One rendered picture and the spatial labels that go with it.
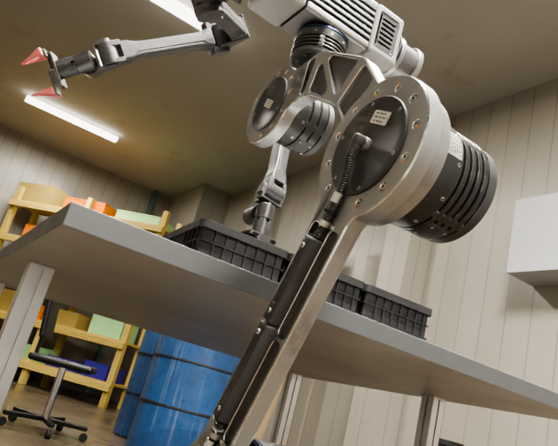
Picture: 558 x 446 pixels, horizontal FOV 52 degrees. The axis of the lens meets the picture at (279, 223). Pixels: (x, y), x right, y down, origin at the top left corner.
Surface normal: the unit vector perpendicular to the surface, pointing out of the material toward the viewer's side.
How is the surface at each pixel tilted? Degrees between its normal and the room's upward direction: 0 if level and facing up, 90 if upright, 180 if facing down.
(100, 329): 90
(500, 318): 90
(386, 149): 90
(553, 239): 90
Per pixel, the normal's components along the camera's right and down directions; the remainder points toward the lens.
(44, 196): -0.29, -0.37
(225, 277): 0.54, -0.13
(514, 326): -0.81, -0.36
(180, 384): -0.06, -0.33
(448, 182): 0.37, 0.29
